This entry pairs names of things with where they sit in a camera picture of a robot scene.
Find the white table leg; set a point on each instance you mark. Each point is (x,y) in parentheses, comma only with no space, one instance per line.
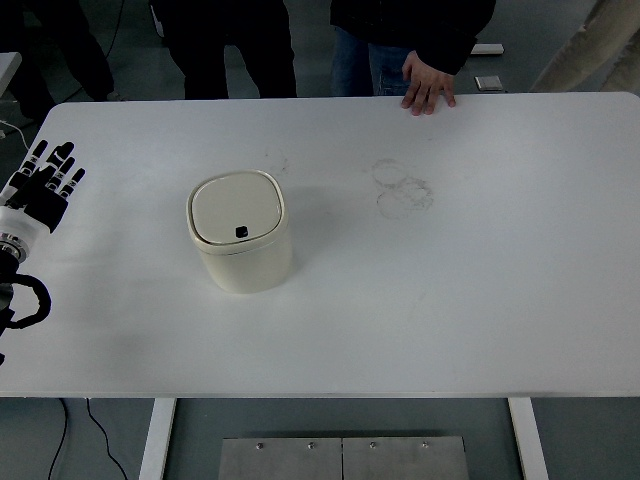
(158,439)
(530,451)

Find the metal floor plate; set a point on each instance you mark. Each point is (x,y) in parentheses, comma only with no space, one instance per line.
(281,458)
(404,458)

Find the person in black trousers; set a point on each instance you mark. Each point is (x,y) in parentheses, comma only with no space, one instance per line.
(197,33)

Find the left metal floor plate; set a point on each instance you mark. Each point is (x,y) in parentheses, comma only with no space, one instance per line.
(281,458)

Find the white table foot bar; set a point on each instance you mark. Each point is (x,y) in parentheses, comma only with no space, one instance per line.
(487,49)

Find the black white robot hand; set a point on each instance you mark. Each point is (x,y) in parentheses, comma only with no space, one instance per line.
(31,212)

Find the person in beige trousers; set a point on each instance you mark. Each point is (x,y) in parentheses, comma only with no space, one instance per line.
(611,27)

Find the person in dark clothes left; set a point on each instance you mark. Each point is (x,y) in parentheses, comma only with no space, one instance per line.
(64,23)

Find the right metal floor plate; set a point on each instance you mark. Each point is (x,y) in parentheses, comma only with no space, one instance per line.
(404,458)

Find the cream trash can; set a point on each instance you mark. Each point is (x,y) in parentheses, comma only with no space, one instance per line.
(239,223)

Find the person in dark jacket jeans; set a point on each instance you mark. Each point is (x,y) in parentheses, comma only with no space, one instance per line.
(374,38)

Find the left white table leg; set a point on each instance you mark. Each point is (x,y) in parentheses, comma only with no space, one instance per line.
(158,439)

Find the right white table leg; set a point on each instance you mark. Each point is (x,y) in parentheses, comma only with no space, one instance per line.
(530,451)

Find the bystander bare hand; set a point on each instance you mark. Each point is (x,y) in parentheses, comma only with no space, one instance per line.
(425,86)

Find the grey floor socket box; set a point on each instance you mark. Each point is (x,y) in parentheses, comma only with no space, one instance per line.
(488,83)

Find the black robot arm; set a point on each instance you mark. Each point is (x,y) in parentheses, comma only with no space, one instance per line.
(13,253)

